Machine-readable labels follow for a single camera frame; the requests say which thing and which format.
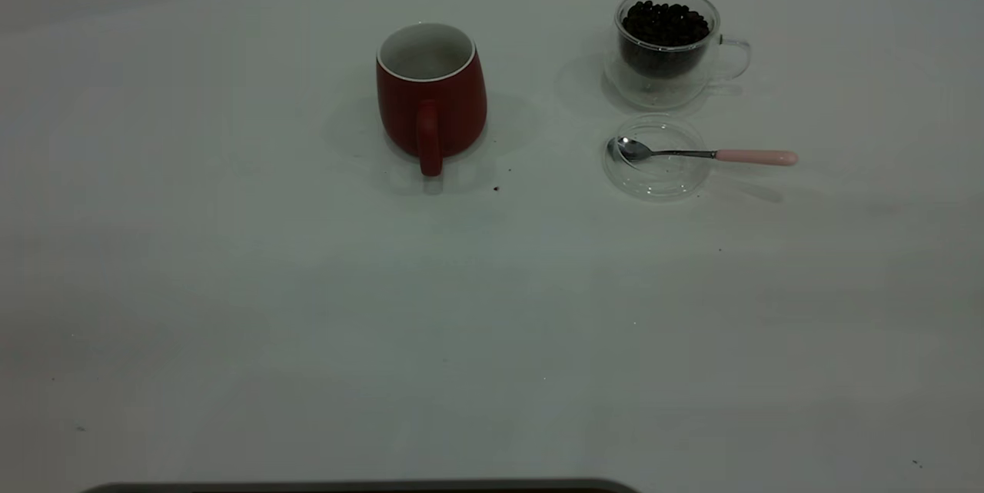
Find pink handled metal spoon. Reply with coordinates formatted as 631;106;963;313
607;136;799;168

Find dark coffee beans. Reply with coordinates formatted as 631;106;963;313
621;1;711;79

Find clear glass handled cup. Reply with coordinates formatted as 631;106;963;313
603;0;753;111

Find red ceramic mug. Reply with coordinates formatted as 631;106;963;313
375;22;488;177

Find small clear glass dish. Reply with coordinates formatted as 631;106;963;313
602;115;712;202

